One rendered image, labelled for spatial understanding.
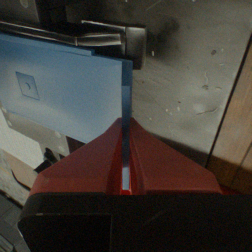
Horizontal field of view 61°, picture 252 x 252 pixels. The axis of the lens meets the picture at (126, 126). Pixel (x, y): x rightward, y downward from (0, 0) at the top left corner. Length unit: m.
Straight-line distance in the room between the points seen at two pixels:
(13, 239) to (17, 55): 5.11
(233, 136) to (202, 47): 0.09
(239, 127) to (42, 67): 0.18
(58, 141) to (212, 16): 0.17
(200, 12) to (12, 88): 0.16
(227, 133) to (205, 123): 0.02
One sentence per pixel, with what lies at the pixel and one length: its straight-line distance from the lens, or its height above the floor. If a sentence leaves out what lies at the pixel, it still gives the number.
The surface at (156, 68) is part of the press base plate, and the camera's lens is 0.22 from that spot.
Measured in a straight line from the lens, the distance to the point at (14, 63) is 0.19.
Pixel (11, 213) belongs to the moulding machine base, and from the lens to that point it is 5.53.
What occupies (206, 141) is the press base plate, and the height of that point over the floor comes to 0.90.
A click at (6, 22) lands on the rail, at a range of 0.19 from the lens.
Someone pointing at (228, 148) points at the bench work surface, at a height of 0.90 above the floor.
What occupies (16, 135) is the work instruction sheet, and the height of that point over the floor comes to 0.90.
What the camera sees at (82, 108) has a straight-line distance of 0.16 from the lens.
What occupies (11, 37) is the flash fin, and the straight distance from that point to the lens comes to 0.18.
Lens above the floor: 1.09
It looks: 42 degrees down
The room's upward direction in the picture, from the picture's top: 136 degrees counter-clockwise
